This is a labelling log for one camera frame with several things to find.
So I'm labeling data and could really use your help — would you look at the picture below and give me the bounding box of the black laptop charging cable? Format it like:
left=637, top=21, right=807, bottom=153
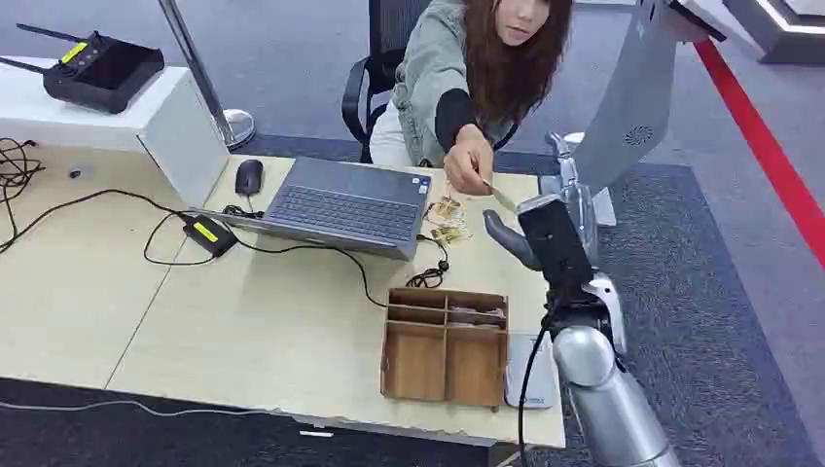
left=231, top=236, right=389, bottom=309

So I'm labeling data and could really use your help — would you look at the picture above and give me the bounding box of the black office chair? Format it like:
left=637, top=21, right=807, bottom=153
left=341, top=0, right=520, bottom=165

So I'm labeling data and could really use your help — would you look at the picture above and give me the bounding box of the black power adapter yellow label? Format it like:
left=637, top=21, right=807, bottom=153
left=182, top=214, right=239, bottom=259

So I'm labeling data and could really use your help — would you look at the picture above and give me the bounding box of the black mouse cable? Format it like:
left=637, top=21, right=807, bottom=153
left=222, top=195, right=267, bottom=221

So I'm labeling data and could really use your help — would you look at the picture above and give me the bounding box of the pale card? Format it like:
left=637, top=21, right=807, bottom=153
left=480, top=178, right=520, bottom=215

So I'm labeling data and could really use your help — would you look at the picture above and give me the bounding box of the grey laptop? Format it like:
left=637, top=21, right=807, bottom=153
left=193, top=156, right=433, bottom=263

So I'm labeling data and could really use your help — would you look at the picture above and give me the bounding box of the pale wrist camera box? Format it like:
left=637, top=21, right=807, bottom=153
left=582, top=272, right=628, bottom=358

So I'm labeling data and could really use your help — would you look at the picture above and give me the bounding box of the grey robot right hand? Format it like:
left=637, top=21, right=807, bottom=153
left=483, top=131, right=602, bottom=305

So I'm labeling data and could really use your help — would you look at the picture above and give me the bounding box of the black remote controller with antennae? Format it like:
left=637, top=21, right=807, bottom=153
left=0, top=23, right=166, bottom=116

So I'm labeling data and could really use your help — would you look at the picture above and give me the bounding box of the red floor tape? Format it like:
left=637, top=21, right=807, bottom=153
left=693, top=38, right=825, bottom=270

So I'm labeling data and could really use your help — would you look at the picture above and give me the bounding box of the white floor cable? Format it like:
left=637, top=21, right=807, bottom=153
left=0, top=399, right=275, bottom=418

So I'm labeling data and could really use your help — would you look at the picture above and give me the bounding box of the stack of cards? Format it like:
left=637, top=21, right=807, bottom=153
left=446, top=305, right=508, bottom=331

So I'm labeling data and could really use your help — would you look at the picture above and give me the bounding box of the black computer mouse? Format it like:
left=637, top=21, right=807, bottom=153
left=233, top=159, right=265, bottom=198

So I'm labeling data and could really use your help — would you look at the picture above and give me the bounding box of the grey monitor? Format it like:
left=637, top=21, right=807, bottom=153
left=572, top=0, right=730, bottom=196

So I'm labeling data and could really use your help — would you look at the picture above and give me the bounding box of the tangled black cable bundle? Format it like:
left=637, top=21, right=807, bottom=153
left=0, top=137, right=47, bottom=241

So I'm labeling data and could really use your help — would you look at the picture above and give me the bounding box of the coiled black cable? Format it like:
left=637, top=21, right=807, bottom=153
left=405, top=233, right=451, bottom=289

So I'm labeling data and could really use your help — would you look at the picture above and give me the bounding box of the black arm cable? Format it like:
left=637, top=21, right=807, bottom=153
left=517, top=307, right=556, bottom=467

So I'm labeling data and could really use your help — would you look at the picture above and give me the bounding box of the flat white device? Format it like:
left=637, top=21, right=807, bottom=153
left=504, top=332, right=560, bottom=412

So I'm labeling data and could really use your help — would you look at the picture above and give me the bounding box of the black adapter mains cable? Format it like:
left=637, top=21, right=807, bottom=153
left=0, top=188, right=217, bottom=267

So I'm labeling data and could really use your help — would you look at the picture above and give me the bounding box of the white display platform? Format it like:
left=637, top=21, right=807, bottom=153
left=721, top=0, right=825, bottom=66

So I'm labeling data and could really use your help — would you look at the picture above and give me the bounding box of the wooden card box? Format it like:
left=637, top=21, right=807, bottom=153
left=379, top=287, right=511, bottom=413

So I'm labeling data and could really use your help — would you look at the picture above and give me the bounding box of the metal pole stand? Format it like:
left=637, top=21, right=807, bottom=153
left=158, top=0, right=257, bottom=151

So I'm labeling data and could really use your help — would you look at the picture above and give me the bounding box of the person's right hand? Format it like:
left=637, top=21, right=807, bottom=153
left=443, top=125, right=496, bottom=198

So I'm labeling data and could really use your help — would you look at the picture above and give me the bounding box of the person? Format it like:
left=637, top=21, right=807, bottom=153
left=368, top=0, right=575, bottom=170

